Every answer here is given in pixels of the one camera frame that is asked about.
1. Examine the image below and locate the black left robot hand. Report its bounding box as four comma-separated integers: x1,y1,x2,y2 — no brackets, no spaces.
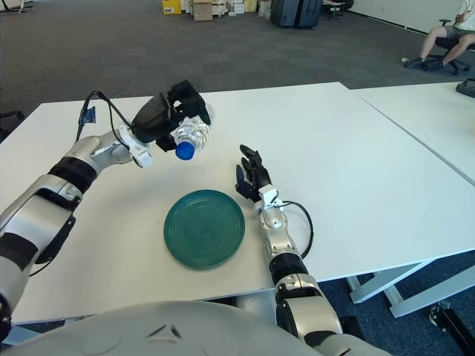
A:
131,79,212,153

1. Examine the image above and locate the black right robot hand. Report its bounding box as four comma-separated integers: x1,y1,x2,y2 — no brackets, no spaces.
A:
235,144,272,203

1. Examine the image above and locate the clear water bottle blue cap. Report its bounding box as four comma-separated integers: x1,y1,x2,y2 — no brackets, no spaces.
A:
174,102,217,162

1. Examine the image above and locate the green round plate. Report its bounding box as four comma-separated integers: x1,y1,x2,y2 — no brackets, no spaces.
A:
163,189,246,271

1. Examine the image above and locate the yellow cardboard box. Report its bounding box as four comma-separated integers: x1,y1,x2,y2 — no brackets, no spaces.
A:
161,0,183,16

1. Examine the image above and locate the brown cardboard box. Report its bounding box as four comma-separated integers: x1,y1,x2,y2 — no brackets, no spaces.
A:
192,0,214,22

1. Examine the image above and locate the stack of white boxes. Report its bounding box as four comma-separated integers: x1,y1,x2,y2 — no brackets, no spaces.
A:
213,0,259,16

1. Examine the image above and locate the white chair base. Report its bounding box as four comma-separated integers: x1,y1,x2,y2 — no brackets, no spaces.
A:
0,0,36,14

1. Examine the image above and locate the grey robot torso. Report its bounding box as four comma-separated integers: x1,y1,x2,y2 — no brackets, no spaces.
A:
0,300,309,356

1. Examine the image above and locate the black device on table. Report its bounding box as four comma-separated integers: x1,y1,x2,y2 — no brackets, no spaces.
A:
455,78,475,99

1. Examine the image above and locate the black swivel chair under person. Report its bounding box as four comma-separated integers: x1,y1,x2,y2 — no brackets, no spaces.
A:
422,19,471,76

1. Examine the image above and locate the black metal stand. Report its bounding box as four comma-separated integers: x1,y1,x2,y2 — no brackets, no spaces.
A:
430,300,475,356

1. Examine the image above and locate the seated person in shorts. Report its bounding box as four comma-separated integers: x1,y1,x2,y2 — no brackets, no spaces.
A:
404,0,475,70

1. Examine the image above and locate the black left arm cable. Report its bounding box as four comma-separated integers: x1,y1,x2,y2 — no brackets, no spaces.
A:
28,90,135,277

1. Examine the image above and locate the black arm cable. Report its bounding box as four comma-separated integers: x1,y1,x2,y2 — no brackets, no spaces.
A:
28,90,135,277
280,200,313,259

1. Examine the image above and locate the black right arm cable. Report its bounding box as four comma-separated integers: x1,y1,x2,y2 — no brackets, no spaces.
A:
280,200,313,259

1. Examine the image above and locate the white table leg frame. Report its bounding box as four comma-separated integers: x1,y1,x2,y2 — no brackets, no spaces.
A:
344,259,475,320

